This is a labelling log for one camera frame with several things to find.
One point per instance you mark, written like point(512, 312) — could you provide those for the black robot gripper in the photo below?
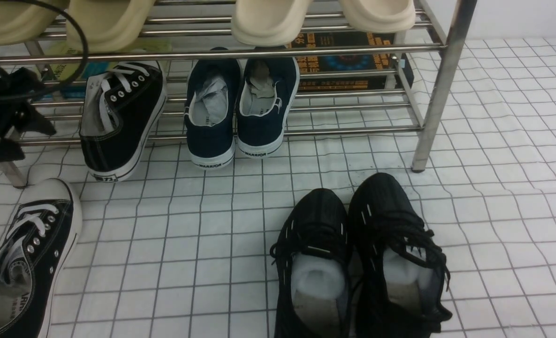
point(19, 115)

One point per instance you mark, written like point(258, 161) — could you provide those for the black canvas sneaker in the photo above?
point(120, 108)
point(42, 233)

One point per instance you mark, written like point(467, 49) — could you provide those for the stainless steel shoe rack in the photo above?
point(450, 52)

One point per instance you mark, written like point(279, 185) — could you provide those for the green and blue box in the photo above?
point(62, 71)

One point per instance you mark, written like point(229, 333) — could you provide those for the olive beige slipper far left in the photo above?
point(21, 22)

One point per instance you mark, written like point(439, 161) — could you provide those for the olive beige slipper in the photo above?
point(110, 25)
point(21, 22)

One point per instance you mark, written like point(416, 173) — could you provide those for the white grid floor cloth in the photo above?
point(178, 252)

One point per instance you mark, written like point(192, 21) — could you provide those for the navy canvas sneaker left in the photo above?
point(211, 92)

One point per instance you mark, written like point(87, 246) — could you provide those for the navy canvas sneaker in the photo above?
point(268, 90)
point(211, 92)

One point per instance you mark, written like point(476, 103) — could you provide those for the navy canvas sneaker right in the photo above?
point(268, 90)

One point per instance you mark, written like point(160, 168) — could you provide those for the cream slipper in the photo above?
point(268, 23)
point(379, 16)

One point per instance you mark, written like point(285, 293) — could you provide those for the black mesh sneaker left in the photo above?
point(314, 283)

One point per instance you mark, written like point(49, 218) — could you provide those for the black mesh sneaker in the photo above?
point(314, 283)
point(404, 273)

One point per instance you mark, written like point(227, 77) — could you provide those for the cream slipper far right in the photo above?
point(379, 16)

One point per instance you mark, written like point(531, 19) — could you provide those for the black box orange print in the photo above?
point(348, 63)

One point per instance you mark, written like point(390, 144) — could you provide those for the black mesh sneaker right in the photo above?
point(404, 273)

